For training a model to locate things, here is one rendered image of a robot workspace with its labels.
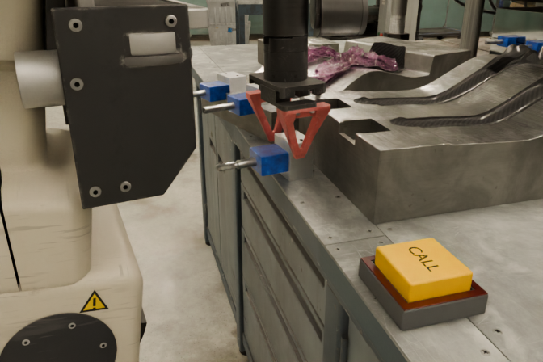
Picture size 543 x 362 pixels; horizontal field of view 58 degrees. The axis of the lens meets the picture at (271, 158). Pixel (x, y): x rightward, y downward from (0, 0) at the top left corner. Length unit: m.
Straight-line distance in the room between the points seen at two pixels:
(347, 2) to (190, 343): 1.23
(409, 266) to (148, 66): 0.27
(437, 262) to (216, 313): 1.32
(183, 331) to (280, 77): 1.17
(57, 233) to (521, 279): 0.42
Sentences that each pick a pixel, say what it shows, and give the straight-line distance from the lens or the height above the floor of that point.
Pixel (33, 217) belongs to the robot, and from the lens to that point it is 0.46.
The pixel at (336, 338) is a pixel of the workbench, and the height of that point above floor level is 0.61.
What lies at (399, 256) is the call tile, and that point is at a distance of 0.45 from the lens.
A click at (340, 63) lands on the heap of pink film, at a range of 0.93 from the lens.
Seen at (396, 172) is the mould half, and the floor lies 0.86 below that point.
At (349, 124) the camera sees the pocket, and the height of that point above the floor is 0.88.
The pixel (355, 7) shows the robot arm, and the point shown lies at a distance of 0.63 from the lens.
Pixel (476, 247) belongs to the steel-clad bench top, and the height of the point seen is 0.80.
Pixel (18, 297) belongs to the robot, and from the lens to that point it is 0.50.
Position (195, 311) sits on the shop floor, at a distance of 1.73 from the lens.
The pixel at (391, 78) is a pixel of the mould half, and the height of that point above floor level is 0.88.
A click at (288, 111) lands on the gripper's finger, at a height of 0.91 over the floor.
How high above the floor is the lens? 1.07
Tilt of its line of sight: 21 degrees down
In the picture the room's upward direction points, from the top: straight up
